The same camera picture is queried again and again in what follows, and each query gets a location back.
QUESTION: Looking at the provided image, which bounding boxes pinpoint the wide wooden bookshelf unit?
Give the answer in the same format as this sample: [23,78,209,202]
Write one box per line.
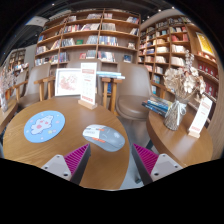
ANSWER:
[34,8,142,68]

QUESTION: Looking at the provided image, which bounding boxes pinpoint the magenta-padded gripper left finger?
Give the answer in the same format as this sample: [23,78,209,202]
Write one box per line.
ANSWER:
[41,143,92,185]

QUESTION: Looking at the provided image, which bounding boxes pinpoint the curved wooden bookshelf unit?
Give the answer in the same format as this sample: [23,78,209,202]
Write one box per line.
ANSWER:
[138,14,221,111]

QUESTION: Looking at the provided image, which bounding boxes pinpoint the brown leather armchair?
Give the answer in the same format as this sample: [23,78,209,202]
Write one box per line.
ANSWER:
[49,59,118,114]
[109,61,168,122]
[13,63,56,109]

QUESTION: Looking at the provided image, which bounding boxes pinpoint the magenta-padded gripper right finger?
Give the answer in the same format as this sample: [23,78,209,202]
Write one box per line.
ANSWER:
[131,143,184,186]

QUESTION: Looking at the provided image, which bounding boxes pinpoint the dried flowers in glass vase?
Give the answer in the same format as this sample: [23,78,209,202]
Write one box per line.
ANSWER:
[162,49,208,132]

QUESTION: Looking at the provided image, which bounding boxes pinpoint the white framed flower picture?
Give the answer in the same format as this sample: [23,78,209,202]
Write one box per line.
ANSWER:
[54,67,83,98]

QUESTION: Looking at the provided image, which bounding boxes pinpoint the distant wooden bookshelf unit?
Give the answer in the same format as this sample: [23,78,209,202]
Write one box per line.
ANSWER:
[8,49,28,76]

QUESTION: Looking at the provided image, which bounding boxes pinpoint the white sign on wooden base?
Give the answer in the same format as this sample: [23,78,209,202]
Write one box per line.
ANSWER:
[187,95,214,139]
[77,62,99,111]

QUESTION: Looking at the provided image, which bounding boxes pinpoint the grey computer mouse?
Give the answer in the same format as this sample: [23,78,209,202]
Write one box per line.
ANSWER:
[82,124,126,153]

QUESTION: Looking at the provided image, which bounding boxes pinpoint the stack of blue books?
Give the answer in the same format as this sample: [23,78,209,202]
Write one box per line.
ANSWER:
[141,95,173,118]

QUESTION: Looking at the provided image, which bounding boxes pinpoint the round blue mouse pad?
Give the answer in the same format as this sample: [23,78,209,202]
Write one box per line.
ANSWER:
[23,110,66,144]

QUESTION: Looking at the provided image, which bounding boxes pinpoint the round wooden side table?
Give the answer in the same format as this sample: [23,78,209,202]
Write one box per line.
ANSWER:
[0,98,19,134]
[145,108,214,168]

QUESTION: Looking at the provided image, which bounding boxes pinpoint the light blue flat books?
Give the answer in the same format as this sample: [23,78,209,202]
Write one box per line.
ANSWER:
[96,70,126,81]

